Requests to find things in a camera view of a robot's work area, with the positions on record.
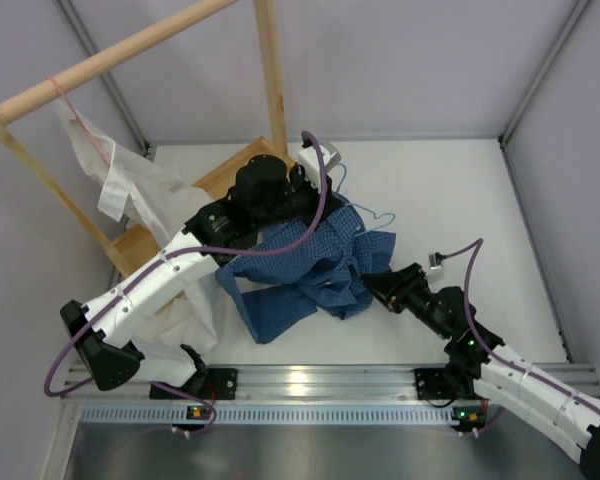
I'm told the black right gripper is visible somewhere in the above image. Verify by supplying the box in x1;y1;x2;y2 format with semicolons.
360;263;450;340

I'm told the white table cover sheet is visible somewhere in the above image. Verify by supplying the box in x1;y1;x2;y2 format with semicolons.
202;140;567;365

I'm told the aluminium mounting rail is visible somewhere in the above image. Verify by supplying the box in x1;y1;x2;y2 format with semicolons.
61;363;600;403

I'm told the pink wire hanger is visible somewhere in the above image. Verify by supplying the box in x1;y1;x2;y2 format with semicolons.
47;76;112;167

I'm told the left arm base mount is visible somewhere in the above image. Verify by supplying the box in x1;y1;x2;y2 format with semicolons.
149;367;238;401

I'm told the slotted white cable duct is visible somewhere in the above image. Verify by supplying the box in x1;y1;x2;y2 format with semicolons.
80;404;484;426

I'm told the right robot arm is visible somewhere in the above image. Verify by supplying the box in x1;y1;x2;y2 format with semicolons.
363;263;600;479

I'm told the light blue wire hanger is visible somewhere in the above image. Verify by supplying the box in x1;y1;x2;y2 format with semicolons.
334;164;396;236

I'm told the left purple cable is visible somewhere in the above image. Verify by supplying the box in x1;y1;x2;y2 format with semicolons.
43;130;331;434

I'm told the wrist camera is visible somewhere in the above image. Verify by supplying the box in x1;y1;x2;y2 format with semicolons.
426;252;446;279
297;142;341;191

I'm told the white cloth garment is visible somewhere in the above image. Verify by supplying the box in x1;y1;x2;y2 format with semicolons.
53;100;226;354

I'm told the wooden clothes rack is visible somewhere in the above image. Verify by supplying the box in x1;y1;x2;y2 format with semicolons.
0;1;290;275

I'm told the blue plaid shirt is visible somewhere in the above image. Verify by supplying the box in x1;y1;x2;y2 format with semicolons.
216;205;396;344

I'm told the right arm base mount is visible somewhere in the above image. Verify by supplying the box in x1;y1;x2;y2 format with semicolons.
414;366;480;400

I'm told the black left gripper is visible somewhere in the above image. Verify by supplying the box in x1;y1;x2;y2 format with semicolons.
254;165;345;231

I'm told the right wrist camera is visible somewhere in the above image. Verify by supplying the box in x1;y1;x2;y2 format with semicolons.
426;252;446;279

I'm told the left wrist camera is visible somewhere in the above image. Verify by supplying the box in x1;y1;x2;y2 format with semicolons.
297;142;341;191

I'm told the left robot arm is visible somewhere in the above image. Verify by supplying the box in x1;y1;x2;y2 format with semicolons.
60;145;343;399

